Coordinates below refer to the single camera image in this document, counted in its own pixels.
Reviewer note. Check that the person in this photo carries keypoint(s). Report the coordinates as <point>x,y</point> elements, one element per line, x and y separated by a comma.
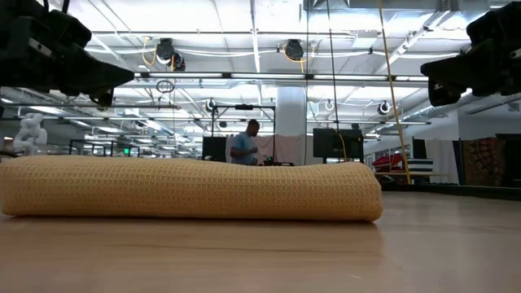
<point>244,148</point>

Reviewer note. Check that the navy white striped box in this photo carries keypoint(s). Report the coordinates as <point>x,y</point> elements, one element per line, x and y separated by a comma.
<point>420,166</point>

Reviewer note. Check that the white robot figure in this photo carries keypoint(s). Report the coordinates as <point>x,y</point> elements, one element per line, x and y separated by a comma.
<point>30,134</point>

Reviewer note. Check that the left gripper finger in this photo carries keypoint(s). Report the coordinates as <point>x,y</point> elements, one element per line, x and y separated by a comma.
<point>106,98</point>
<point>95,75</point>

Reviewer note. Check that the red object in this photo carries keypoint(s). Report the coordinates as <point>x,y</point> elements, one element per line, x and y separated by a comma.
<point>388,162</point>

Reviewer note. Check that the black aluminium table frame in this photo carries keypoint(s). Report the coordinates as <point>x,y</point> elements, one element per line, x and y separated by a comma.
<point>452,190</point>

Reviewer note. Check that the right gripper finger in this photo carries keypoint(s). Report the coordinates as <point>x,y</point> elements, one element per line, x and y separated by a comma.
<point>456,75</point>

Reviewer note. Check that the black tabletop robot device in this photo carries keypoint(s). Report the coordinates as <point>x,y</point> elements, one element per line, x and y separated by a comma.
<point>277,162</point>

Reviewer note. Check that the yellow waffle-weave towel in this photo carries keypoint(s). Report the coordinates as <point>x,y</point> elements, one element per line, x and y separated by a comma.
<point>183,187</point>

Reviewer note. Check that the black overhead camera rig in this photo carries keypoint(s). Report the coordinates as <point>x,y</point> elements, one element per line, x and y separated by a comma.
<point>244,107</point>

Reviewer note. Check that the black panel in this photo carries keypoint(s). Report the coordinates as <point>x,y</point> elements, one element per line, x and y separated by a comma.
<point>419,148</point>

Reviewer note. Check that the black monitor on stand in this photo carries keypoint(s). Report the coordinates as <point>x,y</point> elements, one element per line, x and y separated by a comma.
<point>335,142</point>

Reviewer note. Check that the patterned hanging rug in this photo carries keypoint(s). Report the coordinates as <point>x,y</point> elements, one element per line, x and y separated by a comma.
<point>484,163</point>

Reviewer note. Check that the white square column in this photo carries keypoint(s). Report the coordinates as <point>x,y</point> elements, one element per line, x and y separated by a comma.
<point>291,110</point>

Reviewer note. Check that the small black monitor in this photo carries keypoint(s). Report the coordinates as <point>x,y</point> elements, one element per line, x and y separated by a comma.
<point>214,148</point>

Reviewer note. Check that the black metal rack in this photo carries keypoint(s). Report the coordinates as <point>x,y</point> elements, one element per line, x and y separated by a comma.
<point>103,147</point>

